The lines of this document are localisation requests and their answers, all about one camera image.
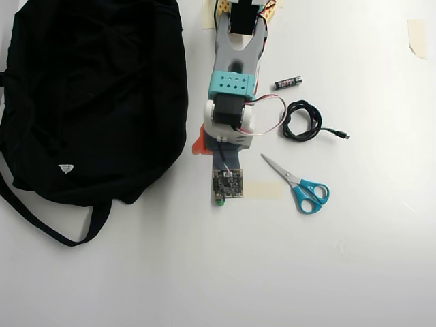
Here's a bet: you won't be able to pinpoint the black coiled USB cable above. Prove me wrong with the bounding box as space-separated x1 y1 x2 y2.
279 99 351 142

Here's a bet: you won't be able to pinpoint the white red servo wire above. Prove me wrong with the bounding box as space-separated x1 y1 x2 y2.
237 95 287 136

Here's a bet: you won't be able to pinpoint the black fabric bag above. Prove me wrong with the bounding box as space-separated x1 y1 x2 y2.
0 0 189 248

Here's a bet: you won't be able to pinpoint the black AAA battery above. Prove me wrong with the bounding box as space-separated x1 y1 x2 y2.
272 76 303 91

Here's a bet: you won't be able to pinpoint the white and dark gripper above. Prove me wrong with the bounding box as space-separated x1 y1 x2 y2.
191 124 255 170

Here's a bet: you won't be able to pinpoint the long beige masking tape strip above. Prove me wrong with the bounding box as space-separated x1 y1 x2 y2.
243 181 285 200

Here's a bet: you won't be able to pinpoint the blue handled scissors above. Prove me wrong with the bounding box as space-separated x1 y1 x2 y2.
260 153 330 215

